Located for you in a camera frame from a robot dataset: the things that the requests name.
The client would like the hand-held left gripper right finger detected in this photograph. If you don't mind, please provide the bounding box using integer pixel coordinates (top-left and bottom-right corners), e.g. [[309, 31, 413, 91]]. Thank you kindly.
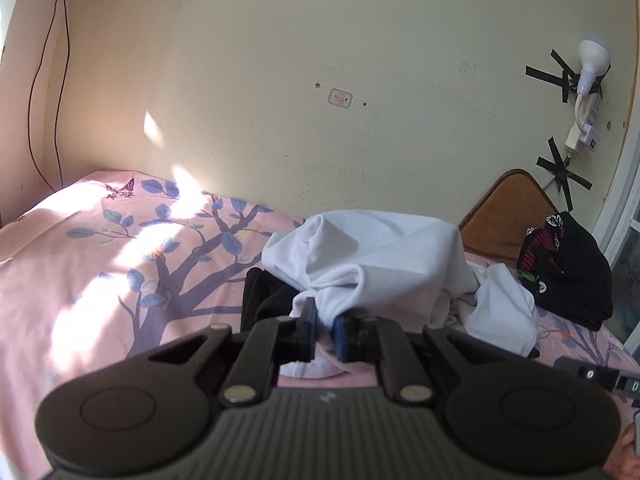
[[333, 314, 507, 407]]

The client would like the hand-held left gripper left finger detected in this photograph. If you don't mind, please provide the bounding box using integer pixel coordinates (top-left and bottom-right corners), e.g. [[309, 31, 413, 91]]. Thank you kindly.
[[132, 297, 320, 407]]

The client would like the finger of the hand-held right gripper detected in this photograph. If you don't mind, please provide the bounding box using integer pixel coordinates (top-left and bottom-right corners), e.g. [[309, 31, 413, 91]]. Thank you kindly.
[[555, 355, 640, 402]]

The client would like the white garment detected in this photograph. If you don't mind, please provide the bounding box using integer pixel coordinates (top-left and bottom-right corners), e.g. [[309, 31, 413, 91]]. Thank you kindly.
[[449, 264, 541, 358], [262, 210, 477, 380]]

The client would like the person's right hand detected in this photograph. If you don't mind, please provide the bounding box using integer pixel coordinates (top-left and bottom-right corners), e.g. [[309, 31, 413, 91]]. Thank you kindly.
[[620, 422, 640, 462]]

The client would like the black folded garment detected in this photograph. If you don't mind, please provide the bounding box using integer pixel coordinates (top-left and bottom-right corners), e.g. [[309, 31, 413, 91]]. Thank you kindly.
[[534, 211, 614, 332]]

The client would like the white crumpled garment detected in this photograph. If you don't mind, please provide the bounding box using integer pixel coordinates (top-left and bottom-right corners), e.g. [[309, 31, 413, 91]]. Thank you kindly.
[[449, 264, 541, 358]]

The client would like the black red patterned garment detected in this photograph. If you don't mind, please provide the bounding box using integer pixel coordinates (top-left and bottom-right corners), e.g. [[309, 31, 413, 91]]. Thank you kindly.
[[516, 213, 568, 295]]

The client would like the brown cushion mat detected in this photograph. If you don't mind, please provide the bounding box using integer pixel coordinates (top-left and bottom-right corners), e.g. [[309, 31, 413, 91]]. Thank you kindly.
[[458, 169, 565, 263]]

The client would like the pink floral bed sheet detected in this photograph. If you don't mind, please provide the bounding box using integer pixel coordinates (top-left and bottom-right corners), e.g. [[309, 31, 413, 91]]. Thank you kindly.
[[0, 170, 632, 480]]

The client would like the white plug adapter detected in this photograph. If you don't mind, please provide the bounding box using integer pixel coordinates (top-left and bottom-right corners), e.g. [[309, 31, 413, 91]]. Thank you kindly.
[[565, 126, 602, 157]]

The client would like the white power strip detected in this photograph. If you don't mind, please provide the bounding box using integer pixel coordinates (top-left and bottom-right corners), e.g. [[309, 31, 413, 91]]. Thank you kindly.
[[585, 91, 602, 130]]

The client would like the white bulb lamp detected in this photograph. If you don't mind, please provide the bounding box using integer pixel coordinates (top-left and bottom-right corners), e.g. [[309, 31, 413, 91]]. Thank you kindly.
[[574, 39, 613, 131]]

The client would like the white window frame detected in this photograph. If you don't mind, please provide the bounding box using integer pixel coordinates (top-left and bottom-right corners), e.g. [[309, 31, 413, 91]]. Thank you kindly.
[[595, 20, 640, 341]]

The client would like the red and black wall cable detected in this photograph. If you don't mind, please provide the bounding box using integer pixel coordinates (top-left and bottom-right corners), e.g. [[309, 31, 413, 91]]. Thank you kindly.
[[27, 0, 72, 193]]

